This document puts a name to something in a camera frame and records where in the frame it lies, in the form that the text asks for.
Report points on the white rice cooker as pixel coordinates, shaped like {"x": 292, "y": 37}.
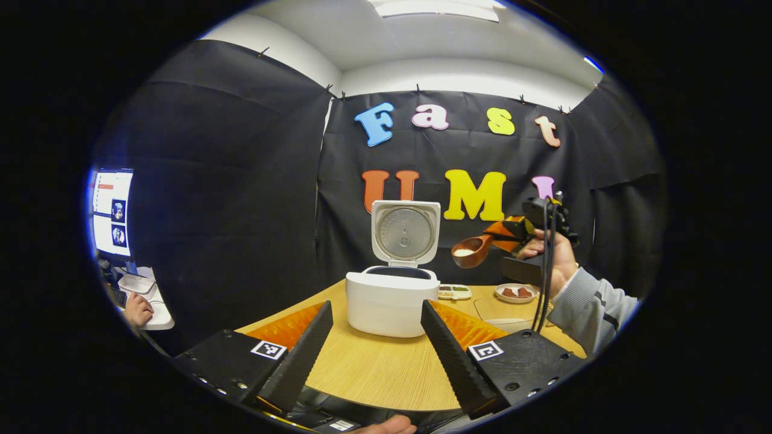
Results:
{"x": 386, "y": 307}

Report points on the brown wooden spoon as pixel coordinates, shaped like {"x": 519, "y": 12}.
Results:
{"x": 470, "y": 253}

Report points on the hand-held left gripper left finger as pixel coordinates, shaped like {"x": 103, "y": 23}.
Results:
{"x": 298, "y": 361}

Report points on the white flat object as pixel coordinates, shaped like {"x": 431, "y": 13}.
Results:
{"x": 163, "y": 313}

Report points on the small ceiling light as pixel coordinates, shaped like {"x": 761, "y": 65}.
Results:
{"x": 593, "y": 64}

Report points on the clear box of rice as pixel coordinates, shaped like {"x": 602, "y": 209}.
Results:
{"x": 500, "y": 310}

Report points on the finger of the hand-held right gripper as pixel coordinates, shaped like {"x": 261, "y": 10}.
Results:
{"x": 509, "y": 244}
{"x": 499, "y": 229}

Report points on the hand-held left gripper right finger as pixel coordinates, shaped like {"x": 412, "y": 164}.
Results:
{"x": 455, "y": 361}

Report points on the white round plate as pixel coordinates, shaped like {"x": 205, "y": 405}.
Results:
{"x": 500, "y": 296}

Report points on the black backdrop cloth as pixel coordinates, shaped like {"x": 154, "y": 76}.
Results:
{"x": 229, "y": 199}

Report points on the computer monitor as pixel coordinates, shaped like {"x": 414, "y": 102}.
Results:
{"x": 111, "y": 211}

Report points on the white divided condiment dish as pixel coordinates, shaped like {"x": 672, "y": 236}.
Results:
{"x": 454, "y": 292}

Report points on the large ceiling light panel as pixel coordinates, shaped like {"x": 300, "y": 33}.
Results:
{"x": 437, "y": 8}

